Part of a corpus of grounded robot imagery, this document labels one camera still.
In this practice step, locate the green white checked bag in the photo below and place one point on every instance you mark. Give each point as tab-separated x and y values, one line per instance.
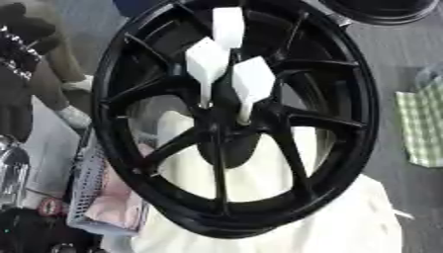
424	125

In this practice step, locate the pink cloth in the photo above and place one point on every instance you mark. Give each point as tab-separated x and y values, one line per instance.
118	201

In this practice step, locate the black spoked wheel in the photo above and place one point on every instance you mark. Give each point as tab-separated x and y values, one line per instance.
337	99

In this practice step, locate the grey perforated basket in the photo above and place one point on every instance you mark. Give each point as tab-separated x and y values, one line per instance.
86	184

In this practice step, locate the person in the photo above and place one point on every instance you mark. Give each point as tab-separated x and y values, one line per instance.
23	82

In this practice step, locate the white cloth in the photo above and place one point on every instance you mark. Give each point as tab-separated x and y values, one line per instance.
346	224

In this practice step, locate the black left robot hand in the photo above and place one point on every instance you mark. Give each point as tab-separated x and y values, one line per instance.
34	232

